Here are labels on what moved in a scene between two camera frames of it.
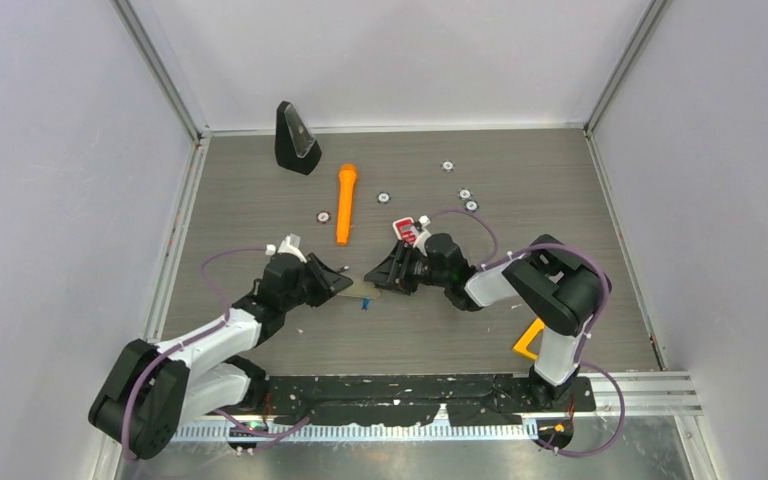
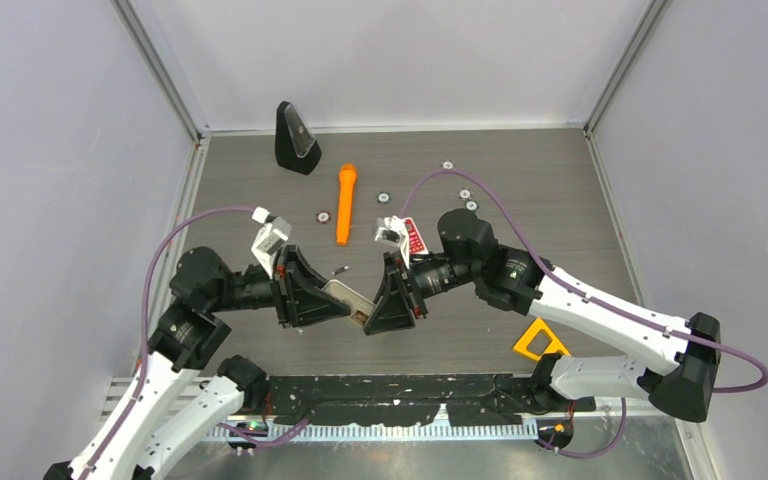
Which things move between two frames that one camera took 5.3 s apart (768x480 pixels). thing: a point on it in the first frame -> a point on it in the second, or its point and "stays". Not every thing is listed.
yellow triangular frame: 521,346 stays
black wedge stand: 296,147 stays
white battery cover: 424,236 -> 394,231
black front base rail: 388,401 stays
